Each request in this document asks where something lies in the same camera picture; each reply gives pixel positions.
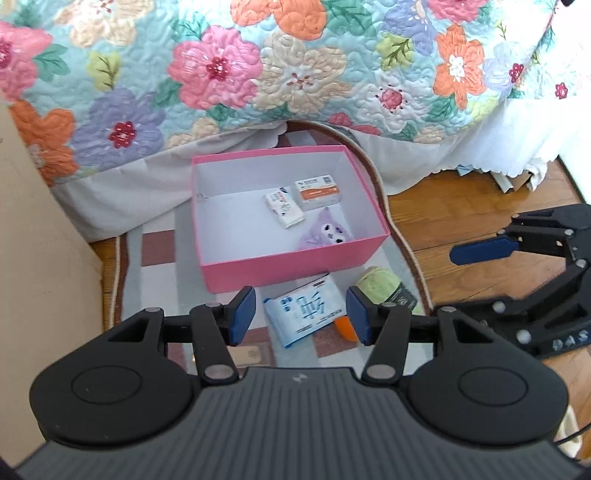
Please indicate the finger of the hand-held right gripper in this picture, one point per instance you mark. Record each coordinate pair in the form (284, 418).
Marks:
(480, 250)
(480, 310)

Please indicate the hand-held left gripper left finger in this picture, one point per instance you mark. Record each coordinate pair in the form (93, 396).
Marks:
(240, 314)

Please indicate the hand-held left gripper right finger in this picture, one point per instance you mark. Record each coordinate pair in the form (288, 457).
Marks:
(358, 314)

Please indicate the orange makeup sponge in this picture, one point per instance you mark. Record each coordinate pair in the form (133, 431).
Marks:
(345, 327)

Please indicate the green yarn ball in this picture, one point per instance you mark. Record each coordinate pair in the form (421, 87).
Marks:
(378, 284)

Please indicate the blue wet wipes pack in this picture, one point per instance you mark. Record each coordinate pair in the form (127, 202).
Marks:
(300, 309)

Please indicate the pink cardboard box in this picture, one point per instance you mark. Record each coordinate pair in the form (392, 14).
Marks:
(286, 270)

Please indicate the purple plush toy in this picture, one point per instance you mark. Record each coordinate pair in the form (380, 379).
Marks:
(323, 233)

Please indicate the small white tissue pack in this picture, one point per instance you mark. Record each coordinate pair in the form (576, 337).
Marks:
(284, 207)

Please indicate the clear packet with orange label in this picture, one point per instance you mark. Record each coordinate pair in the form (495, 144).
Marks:
(318, 194)

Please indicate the brown cardboard piece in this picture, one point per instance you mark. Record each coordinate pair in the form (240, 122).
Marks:
(519, 182)

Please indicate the checked cartoon rug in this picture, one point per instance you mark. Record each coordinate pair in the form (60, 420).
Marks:
(157, 277)

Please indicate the beige wooden board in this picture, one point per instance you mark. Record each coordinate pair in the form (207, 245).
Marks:
(41, 254)

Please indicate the floral quilt bed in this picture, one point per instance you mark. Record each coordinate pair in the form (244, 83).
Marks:
(295, 69)

